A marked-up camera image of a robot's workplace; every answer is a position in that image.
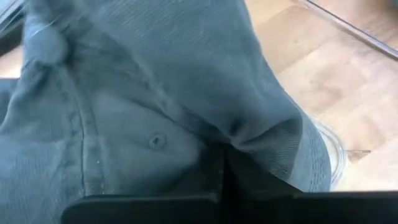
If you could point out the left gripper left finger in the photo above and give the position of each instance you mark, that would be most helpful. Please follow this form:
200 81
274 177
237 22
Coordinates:
140 211

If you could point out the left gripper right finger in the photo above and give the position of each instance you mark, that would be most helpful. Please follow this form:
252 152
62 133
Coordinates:
311 208

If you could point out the grey baseball cap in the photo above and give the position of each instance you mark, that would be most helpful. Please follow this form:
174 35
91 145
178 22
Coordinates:
155 77

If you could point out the clear plastic bin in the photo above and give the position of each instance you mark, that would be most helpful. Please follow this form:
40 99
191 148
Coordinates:
340 152

